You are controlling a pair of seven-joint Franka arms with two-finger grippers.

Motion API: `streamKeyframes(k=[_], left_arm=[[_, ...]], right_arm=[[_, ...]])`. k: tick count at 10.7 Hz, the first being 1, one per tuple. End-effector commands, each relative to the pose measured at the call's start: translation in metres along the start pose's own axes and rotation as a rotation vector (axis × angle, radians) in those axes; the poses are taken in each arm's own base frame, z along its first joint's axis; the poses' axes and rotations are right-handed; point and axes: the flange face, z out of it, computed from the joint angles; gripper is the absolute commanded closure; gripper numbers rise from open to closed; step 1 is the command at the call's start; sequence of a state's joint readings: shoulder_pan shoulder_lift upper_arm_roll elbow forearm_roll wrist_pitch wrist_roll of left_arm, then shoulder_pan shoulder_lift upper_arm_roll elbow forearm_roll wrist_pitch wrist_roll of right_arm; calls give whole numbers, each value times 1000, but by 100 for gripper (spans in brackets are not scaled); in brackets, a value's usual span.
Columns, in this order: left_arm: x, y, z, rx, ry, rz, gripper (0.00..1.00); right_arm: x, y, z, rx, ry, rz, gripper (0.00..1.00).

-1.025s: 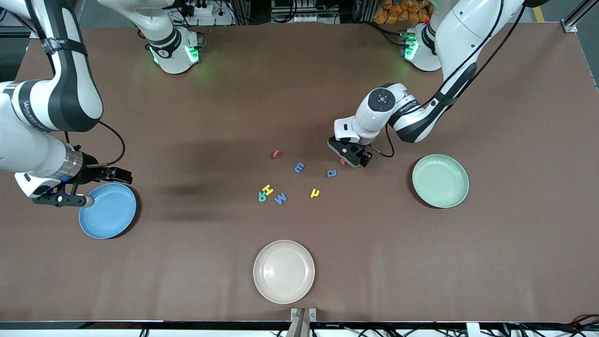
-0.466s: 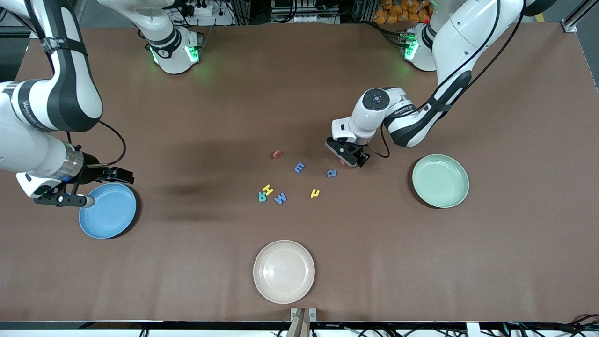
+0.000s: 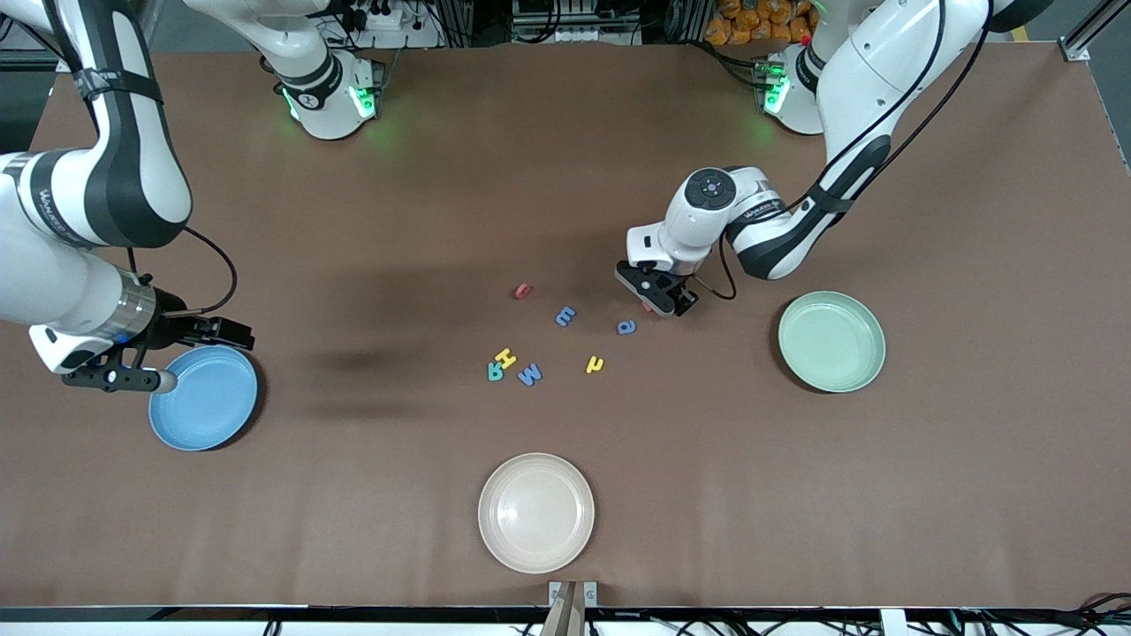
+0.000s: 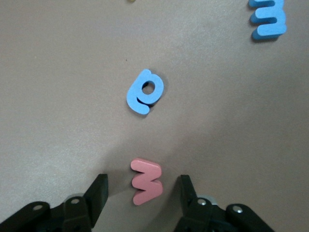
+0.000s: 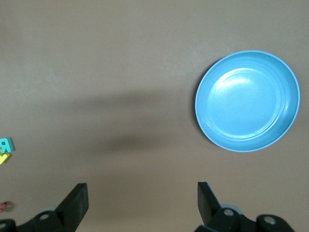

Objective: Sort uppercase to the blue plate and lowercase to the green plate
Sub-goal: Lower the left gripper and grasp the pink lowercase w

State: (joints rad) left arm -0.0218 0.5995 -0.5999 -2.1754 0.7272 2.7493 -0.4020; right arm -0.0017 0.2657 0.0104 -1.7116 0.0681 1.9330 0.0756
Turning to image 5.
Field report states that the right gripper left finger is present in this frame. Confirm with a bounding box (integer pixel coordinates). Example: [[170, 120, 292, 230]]
[[0, 183, 89, 232]]

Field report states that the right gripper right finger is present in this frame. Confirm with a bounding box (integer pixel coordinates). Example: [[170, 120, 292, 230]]
[[194, 181, 295, 232]]

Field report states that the red foam letter Q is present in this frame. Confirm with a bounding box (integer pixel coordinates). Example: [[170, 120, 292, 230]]
[[0, 201, 12, 213]]

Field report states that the yellow foam letter H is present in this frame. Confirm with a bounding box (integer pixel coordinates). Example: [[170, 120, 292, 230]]
[[0, 151, 11, 165]]

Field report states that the teal foam letter R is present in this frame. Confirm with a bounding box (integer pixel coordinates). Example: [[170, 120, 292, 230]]
[[0, 137, 15, 153]]

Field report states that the blue round plate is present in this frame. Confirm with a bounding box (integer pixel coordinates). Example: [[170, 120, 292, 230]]
[[195, 50, 301, 153]]

